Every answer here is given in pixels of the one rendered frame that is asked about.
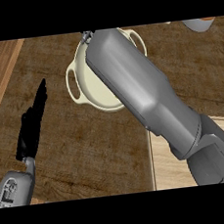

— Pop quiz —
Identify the pale wooden tray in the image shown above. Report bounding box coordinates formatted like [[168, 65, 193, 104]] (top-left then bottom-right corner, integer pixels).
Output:
[[146, 114, 224, 192]]

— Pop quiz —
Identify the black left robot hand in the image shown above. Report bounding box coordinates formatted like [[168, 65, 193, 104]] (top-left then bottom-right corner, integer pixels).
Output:
[[6, 77, 56, 163]]

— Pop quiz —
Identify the grey rounded object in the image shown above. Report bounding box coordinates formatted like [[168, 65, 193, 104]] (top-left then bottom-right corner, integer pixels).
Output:
[[181, 17, 219, 35]]

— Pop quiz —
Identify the cream pot with handles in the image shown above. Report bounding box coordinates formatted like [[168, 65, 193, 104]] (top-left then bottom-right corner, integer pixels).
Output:
[[60, 24, 154, 117]]

